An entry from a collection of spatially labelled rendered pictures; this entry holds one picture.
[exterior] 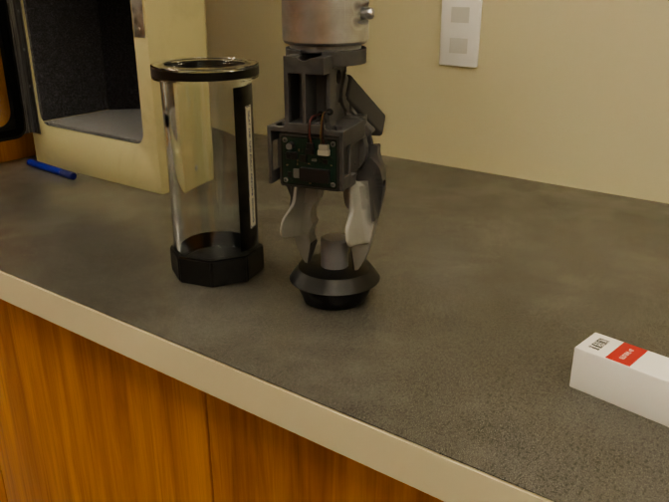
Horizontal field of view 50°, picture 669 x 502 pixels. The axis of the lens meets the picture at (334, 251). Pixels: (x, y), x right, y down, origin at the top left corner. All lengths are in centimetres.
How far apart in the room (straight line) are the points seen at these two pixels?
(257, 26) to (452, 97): 45
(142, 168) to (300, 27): 55
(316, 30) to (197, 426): 40
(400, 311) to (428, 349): 8
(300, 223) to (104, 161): 55
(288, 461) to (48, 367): 38
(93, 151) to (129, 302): 49
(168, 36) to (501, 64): 52
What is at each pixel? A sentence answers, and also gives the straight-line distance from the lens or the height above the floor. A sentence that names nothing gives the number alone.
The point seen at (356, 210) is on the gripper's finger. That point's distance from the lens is 67.
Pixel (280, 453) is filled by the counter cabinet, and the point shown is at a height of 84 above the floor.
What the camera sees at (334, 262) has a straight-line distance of 71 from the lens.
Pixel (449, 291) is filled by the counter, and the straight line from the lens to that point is 76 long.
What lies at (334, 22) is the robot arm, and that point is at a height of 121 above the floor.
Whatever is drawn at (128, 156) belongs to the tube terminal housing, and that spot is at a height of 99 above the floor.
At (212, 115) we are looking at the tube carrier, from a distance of 72.
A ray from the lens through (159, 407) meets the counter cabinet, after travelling 79.
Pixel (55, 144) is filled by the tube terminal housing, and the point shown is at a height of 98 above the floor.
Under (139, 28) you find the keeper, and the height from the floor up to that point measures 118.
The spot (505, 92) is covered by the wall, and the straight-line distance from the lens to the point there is 122.
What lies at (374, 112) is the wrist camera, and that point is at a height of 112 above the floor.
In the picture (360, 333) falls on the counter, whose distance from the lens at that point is 67.
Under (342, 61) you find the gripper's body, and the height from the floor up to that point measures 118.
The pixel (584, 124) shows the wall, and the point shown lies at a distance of 118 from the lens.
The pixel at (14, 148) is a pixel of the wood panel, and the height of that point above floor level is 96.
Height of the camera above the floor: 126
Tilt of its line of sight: 22 degrees down
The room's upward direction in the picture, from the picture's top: straight up
